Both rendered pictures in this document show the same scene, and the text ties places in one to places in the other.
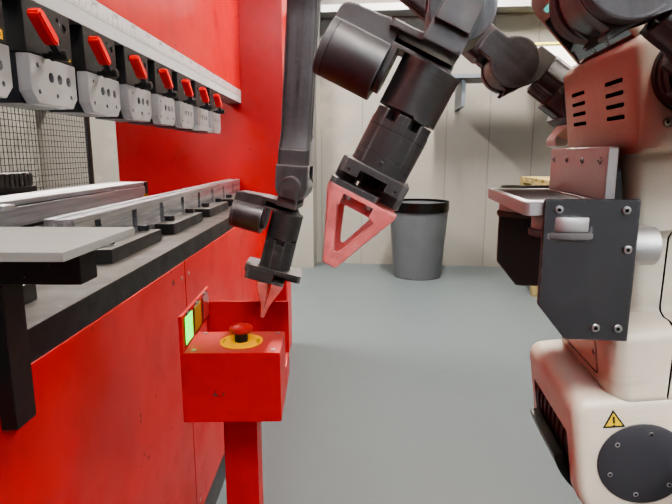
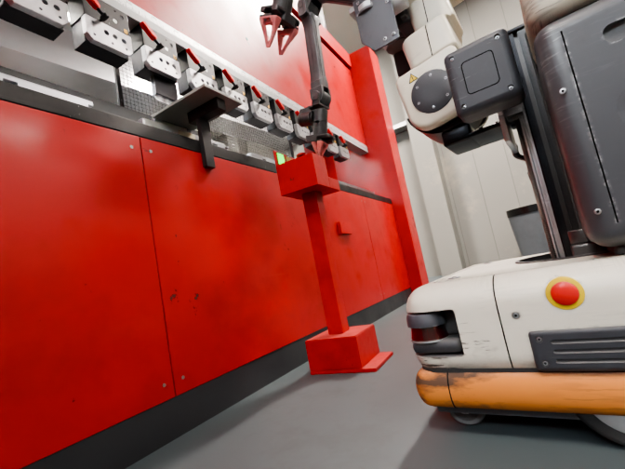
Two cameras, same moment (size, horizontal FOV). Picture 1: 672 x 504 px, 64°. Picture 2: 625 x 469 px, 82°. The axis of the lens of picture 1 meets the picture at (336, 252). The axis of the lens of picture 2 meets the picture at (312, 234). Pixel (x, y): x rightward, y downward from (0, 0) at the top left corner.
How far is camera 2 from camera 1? 93 cm
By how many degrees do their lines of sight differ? 33
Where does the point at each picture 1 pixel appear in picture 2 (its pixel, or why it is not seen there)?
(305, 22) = (311, 31)
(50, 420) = (225, 182)
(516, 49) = not seen: outside the picture
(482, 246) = not seen: hidden behind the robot
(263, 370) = (306, 162)
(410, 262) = (534, 249)
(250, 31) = (365, 114)
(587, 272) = (375, 19)
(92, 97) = (256, 110)
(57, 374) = (228, 169)
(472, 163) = not seen: hidden behind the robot
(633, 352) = (410, 44)
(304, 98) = (315, 60)
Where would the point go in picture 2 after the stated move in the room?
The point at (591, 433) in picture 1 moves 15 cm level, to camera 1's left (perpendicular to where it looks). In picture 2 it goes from (405, 88) to (352, 112)
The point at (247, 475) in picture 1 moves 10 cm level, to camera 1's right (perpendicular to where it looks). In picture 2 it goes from (317, 227) to (340, 221)
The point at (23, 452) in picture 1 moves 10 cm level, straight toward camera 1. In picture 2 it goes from (213, 182) to (206, 174)
